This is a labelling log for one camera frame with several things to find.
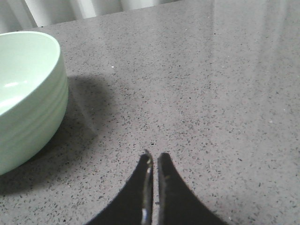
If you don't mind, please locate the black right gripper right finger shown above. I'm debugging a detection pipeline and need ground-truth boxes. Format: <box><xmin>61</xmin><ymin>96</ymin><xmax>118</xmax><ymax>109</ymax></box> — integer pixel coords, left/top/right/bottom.
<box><xmin>158</xmin><ymin>153</ymin><xmax>226</xmax><ymax>225</ymax></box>

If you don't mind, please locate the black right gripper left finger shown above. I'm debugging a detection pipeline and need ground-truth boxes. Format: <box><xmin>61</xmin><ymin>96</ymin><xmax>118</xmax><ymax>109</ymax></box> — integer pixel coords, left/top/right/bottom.
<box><xmin>87</xmin><ymin>150</ymin><xmax>153</xmax><ymax>225</ymax></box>

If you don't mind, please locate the white curtain backdrop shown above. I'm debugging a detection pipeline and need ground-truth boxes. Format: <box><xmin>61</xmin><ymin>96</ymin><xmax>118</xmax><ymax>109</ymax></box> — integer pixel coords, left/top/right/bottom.
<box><xmin>0</xmin><ymin>0</ymin><xmax>171</xmax><ymax>33</ymax></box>

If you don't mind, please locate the green bowl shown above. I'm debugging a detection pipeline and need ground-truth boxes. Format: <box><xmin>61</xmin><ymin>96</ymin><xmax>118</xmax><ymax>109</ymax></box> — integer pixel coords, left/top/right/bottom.
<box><xmin>0</xmin><ymin>31</ymin><xmax>68</xmax><ymax>174</ymax></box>

